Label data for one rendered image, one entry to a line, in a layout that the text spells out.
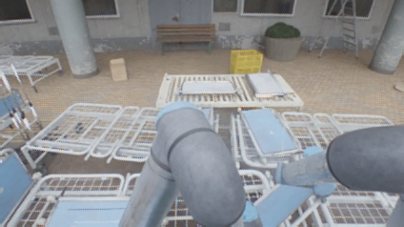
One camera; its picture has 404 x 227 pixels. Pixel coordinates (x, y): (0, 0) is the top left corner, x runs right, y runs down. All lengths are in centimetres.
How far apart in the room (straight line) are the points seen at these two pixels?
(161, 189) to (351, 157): 38
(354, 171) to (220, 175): 24
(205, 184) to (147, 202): 22
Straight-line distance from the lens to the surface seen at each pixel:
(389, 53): 679
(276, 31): 601
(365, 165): 43
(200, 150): 35
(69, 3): 506
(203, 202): 37
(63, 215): 177
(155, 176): 48
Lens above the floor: 189
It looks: 30 degrees down
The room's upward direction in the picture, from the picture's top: straight up
